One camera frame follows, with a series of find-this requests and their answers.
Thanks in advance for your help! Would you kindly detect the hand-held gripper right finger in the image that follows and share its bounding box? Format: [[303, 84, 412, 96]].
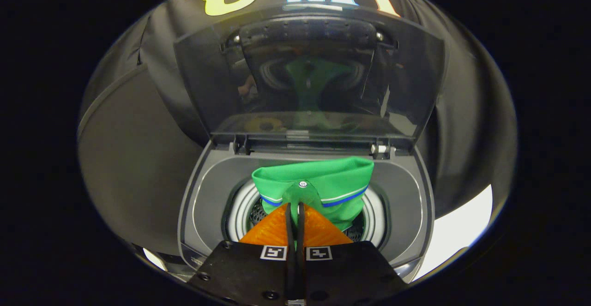
[[298, 202, 409, 306]]

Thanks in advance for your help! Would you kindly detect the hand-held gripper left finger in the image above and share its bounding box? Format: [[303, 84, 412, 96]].
[[187, 202, 296, 306]]

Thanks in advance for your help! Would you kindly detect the green polo shirt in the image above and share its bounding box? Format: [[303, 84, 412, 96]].
[[252, 157, 374, 232]]

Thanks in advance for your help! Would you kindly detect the dark glass washing machine lid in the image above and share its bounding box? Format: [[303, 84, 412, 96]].
[[173, 4, 447, 152]]

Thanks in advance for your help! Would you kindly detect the white table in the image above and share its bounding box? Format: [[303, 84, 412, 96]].
[[411, 185, 494, 281]]

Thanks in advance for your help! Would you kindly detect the dark cabinet with beige door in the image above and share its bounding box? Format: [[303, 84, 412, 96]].
[[78, 64, 211, 272]]

